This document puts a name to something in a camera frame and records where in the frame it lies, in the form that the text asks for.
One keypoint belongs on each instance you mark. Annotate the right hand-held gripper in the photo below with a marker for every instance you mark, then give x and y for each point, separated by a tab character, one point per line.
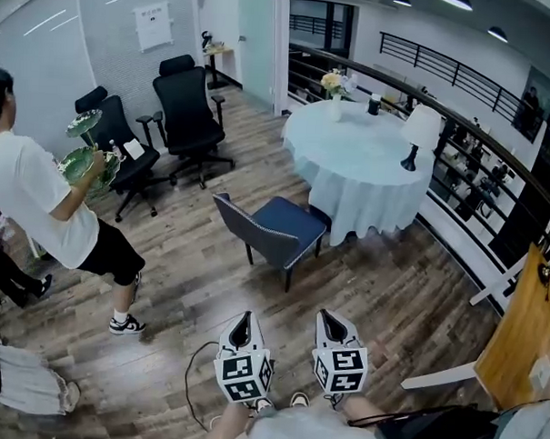
341	367

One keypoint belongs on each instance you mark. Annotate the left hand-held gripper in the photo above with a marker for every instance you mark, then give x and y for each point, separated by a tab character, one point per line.
243	372

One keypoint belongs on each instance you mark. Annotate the blue upholstered chair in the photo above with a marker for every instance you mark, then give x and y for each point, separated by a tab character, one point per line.
284	219

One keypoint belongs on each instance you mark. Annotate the small black robot arm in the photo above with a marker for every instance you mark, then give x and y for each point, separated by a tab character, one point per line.
205	40

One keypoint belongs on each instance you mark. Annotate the person's right forearm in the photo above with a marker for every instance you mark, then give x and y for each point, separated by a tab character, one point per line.
360	411

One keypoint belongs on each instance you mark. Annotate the person's left forearm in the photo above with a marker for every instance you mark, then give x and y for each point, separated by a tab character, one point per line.
222	430

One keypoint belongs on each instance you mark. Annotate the round table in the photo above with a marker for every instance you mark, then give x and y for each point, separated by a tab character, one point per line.
351	144

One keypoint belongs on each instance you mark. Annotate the low black office chair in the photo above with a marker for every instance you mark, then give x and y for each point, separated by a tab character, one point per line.
122	171

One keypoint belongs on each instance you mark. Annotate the tall black office chair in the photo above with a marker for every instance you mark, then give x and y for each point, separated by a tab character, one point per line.
188	115

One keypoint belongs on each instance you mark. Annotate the person's left shoe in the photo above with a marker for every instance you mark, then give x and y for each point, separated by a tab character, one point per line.
263	403

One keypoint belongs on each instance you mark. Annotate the person's shoe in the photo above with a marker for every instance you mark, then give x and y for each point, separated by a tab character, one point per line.
300	399
263	403

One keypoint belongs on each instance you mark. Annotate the person's right shoe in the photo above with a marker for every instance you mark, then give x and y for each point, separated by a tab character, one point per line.
300	399

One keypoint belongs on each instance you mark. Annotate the person's white shirt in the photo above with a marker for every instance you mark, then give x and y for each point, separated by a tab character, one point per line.
311	431

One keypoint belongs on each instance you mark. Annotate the black bag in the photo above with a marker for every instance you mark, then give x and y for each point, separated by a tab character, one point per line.
429	432

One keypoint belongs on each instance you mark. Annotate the light blue floral tablecloth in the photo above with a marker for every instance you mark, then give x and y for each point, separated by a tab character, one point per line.
362	195

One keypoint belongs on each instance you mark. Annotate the wooden desk white legs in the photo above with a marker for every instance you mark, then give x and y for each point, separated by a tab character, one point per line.
525	325

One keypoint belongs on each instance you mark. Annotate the grey fabric bag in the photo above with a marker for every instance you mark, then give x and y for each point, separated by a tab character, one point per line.
525	434

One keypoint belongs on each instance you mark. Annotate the white socket box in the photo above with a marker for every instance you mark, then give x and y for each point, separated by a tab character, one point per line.
540	372

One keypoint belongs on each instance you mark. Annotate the small dark ornament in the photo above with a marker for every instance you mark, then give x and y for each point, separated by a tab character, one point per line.
545	271

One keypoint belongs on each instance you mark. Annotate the white tissue box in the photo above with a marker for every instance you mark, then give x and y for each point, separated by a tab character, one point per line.
133	149

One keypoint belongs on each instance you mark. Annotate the white shade black table lamp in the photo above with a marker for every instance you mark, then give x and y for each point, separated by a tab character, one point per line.
421	127

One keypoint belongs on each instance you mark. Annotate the clear plastic bottle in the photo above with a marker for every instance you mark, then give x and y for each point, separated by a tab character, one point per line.
114	149

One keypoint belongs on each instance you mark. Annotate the white vase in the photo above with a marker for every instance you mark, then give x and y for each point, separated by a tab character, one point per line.
335	108

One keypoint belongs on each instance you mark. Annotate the black cup with white lid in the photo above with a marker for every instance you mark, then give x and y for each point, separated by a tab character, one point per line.
374	105

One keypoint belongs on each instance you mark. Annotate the green leaf-shaped tiered tray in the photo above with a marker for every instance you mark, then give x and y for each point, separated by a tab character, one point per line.
79	157

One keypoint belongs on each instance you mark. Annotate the yellow and blue flower bouquet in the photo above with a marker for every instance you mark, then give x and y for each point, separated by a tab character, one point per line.
338	82

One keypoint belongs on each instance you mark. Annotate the curved black railing wooden handrail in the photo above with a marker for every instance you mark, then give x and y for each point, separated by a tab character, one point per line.
323	55

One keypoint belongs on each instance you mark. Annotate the small wooden standing desk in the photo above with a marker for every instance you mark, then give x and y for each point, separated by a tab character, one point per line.
220	51

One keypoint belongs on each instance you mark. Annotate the frosted glass door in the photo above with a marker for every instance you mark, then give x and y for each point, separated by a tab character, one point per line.
255	45

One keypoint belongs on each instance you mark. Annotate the black horizontal bar railing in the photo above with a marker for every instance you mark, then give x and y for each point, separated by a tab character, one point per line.
381	42

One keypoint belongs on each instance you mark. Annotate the black framed window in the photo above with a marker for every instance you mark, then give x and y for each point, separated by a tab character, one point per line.
320	20

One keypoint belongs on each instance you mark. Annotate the black dome ceiling lamp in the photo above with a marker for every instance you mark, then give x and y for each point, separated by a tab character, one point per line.
455	0
402	0
498	33

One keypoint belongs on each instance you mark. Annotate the wall picture of people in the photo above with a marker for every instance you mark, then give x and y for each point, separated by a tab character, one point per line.
537	107

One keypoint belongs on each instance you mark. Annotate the white wall poster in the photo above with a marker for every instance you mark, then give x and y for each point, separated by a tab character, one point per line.
152	24

